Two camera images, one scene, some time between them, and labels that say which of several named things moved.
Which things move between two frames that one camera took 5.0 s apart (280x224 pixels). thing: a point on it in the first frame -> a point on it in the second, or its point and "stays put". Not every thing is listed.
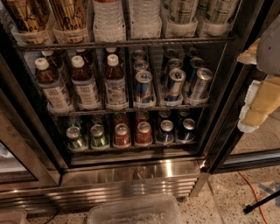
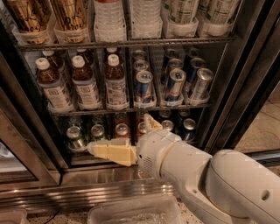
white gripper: (270, 49) -> (153, 150)
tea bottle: (87, 92) stays put
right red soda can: (143, 134) stays put
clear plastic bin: (147, 211) stays put
